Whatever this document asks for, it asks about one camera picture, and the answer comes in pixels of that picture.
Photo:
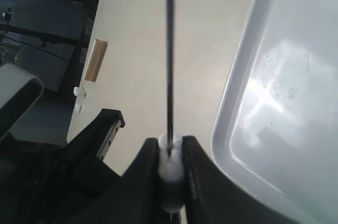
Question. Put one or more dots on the white marshmallow piece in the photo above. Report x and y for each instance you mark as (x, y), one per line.
(171, 173)

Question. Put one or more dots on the thin metal skewer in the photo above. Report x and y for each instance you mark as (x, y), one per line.
(170, 6)

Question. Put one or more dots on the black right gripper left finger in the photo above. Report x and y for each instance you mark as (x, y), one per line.
(133, 199)

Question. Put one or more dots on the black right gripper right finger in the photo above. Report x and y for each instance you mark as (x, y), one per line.
(211, 197)

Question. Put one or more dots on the small white plastic clips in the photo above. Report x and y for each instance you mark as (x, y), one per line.
(80, 94)

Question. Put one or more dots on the wooden block at table edge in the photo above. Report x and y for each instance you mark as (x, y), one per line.
(96, 58)

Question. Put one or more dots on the white rectangular plastic tray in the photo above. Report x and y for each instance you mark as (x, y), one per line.
(276, 131)

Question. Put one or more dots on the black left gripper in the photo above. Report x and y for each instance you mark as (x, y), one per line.
(37, 188)

